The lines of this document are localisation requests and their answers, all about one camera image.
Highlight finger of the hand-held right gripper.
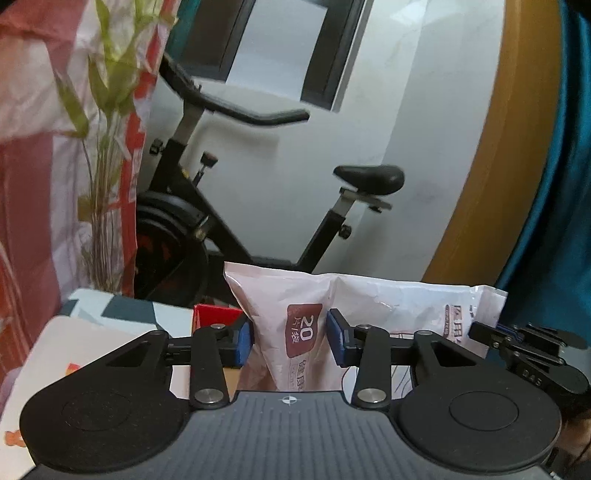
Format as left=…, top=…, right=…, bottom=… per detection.
left=468, top=321, right=567, bottom=368
left=512, top=323, right=590, bottom=350

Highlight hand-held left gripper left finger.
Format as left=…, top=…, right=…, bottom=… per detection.
left=99, top=319, right=256, bottom=411

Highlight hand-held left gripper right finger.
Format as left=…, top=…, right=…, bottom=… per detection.
left=325, top=308, right=481, bottom=411

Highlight red strawberry print box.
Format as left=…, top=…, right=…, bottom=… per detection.
left=191, top=304, right=246, bottom=334

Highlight white face mask packet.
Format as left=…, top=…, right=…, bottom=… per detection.
left=223, top=261, right=509, bottom=396

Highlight teal cloth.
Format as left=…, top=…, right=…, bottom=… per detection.
left=496, top=0, right=591, bottom=334

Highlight black exercise bike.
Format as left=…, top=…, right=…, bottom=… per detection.
left=134, top=53, right=406, bottom=309

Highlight wooden door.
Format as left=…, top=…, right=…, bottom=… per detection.
left=422, top=0, right=562, bottom=285

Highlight green bamboo plant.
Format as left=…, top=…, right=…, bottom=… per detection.
left=53, top=0, right=179, bottom=296

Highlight red and white curtain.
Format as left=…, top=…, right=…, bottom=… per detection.
left=0, top=0, right=182, bottom=320

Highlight dark framed window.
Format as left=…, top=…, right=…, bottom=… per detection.
left=178, top=0, right=368, bottom=112

